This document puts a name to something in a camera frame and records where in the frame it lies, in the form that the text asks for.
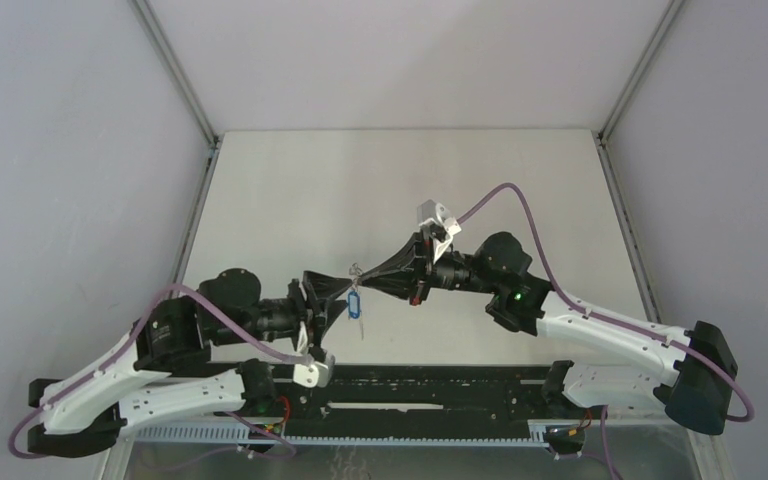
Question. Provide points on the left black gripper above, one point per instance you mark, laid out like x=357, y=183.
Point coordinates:
x=324, y=285

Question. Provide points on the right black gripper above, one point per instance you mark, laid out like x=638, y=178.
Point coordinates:
x=410, y=273

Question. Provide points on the key with blue tag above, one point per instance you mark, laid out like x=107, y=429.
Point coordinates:
x=354, y=305

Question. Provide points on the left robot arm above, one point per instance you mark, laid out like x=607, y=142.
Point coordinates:
x=198, y=351

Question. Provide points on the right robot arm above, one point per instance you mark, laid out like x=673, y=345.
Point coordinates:
x=688, y=372

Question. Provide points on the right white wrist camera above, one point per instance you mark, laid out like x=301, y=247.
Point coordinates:
x=438, y=225

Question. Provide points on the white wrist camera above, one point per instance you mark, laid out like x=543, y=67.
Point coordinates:
x=438, y=225
x=317, y=370

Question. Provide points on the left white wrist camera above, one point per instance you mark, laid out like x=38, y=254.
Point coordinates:
x=317, y=370

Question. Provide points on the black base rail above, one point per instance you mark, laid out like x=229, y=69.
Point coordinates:
x=415, y=403

